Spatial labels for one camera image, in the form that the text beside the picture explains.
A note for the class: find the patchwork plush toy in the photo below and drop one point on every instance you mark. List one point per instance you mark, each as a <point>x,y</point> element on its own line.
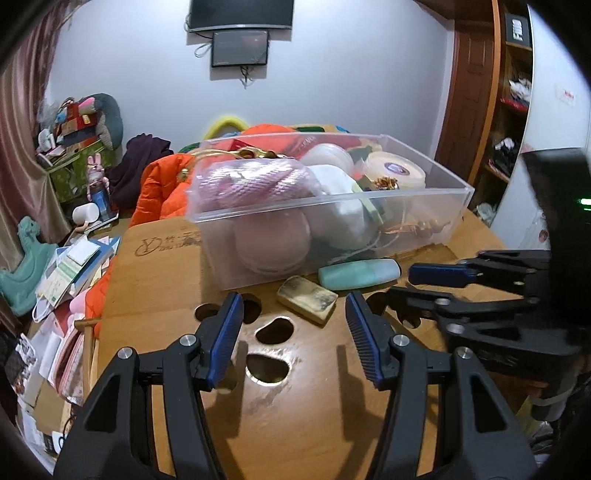
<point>76,117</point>

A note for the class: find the green storage box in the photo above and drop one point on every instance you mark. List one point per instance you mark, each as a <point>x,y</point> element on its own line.
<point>78,173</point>

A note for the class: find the wooden wardrobe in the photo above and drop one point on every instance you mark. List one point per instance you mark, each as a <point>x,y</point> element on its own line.
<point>501,69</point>

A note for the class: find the dark purple cloth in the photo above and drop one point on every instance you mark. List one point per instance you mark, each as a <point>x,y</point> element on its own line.
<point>138,170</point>

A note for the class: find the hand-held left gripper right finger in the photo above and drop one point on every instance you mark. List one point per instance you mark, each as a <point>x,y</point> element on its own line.
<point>362,337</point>

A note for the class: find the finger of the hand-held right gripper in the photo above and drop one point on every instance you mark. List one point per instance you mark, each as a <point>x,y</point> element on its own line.
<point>438,274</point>
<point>498,332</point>

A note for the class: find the blue can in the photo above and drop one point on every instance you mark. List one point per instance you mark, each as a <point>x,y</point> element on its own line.
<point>100,201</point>

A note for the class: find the white sliding wardrobe door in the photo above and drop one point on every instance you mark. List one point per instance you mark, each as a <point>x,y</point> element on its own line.
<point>554,69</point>

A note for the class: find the green dinosaur plush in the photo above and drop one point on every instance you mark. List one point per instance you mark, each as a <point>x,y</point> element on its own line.
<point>25,272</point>

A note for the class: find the pink bunny toy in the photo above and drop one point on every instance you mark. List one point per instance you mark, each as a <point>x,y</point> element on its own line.
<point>96,170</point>

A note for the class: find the brown wooden door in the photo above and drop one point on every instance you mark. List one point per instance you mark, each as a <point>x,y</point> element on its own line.
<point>466,106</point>

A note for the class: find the pink curtain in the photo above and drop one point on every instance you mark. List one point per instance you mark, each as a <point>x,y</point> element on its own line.
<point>18,138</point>

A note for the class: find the pile of papers and books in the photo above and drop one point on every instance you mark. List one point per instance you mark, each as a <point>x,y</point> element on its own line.
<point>74,272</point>

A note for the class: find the round white purple-label container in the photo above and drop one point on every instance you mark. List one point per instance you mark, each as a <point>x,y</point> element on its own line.
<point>397,168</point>

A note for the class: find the orange puffer jacket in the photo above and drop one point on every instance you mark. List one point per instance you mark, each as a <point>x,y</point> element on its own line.
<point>161,184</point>

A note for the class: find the colourful patchwork blanket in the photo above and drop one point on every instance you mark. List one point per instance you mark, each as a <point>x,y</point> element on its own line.
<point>323,128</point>

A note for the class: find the yellow foam tube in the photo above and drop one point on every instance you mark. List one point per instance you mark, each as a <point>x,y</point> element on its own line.
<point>224,122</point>

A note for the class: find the grey pillow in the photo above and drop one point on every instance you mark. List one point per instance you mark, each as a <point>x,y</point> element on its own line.
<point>113,117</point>

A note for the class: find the gold rectangular block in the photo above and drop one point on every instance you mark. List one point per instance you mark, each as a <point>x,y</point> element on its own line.
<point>307,300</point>

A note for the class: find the small black wall monitor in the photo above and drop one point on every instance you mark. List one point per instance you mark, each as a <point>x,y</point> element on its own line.
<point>240,48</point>

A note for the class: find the pale green comb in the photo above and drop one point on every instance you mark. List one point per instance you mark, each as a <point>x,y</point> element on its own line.
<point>371,203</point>

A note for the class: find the wooden desktop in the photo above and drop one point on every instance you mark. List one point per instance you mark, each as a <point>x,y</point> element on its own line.
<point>300,415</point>

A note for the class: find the white round jar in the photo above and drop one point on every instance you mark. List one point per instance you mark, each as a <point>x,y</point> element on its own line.
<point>328,157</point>

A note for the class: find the pink round case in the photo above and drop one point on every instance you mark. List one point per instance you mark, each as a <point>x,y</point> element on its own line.
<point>272,242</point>

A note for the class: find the black wall television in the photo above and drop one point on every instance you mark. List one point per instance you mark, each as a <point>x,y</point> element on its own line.
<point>242,14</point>

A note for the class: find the teal tube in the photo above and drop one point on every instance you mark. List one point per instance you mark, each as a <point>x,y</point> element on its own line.
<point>358,273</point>

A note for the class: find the clear plastic storage box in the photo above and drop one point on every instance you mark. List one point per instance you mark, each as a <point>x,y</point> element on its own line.
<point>323,258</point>

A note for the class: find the white mug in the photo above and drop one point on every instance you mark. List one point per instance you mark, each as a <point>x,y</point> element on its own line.
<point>85,213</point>

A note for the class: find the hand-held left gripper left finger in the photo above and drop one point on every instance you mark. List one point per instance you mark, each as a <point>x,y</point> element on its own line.
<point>226,337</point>

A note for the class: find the white cloth pouch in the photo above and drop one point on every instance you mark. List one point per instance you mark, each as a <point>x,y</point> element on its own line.
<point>339,207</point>

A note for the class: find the black box with white print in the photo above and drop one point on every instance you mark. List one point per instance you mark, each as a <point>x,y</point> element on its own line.
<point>517,30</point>

